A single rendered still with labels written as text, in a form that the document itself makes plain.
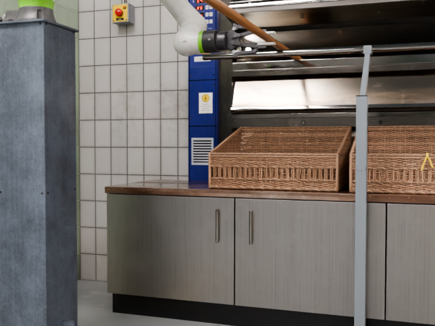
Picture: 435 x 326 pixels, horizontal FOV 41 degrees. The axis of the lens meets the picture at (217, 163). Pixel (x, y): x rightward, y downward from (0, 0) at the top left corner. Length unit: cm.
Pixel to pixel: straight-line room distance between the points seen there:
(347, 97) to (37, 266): 159
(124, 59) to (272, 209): 132
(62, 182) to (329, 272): 108
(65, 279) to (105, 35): 154
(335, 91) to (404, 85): 32
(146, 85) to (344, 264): 147
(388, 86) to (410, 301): 103
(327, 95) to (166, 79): 86
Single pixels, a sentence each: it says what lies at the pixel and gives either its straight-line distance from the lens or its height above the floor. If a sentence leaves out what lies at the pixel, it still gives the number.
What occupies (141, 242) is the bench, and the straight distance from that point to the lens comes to 259.
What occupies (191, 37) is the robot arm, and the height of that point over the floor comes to 121.
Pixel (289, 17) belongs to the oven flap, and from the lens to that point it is 290.
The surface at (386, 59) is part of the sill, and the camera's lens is 285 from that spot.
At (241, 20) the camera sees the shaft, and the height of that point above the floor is 118.
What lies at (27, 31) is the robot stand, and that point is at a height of 116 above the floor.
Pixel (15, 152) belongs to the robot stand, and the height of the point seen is 74.
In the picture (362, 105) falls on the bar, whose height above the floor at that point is 92.
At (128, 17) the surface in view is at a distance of 319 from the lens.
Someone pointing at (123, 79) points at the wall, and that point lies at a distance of 323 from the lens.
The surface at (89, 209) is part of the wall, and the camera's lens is 334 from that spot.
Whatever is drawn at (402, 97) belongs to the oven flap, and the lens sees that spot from 282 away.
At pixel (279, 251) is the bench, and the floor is 34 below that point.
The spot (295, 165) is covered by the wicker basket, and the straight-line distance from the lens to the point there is 238.
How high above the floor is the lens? 78
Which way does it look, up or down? 2 degrees down
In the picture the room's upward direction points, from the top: straight up
